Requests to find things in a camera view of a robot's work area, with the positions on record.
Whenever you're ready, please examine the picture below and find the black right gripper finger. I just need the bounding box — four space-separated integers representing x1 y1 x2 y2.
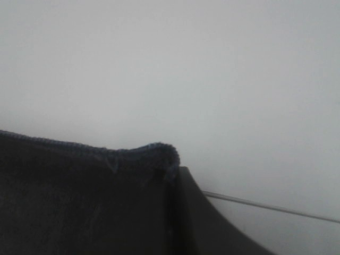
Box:
171 167 273 254

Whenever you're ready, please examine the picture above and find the dark navy towel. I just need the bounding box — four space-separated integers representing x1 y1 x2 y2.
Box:
1 131 180 254

